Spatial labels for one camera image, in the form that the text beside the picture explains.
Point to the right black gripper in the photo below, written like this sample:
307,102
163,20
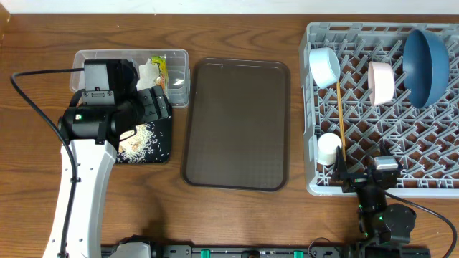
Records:
341,173

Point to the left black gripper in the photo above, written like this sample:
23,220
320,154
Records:
152,112

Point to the yellow snack wrapper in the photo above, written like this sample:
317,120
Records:
162,79

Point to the white tissue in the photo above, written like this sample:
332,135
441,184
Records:
149,74

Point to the white paper cup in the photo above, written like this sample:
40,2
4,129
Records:
327,148

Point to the pile of rice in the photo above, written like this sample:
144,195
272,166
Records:
140,143

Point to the pink bowl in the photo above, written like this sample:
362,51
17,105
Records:
381,82

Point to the light blue bowl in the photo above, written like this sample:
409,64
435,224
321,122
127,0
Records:
324,66

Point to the dark blue plate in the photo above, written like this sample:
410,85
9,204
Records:
426,62

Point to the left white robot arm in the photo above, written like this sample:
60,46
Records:
92,134

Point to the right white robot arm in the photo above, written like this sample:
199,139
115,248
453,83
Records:
387,228

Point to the black waste tray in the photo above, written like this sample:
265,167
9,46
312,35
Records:
157,147

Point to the grey dishwasher rack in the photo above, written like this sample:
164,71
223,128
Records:
424,140

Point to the brown serving tray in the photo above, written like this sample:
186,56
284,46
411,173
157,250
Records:
238,125

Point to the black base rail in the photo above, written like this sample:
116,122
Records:
138,246

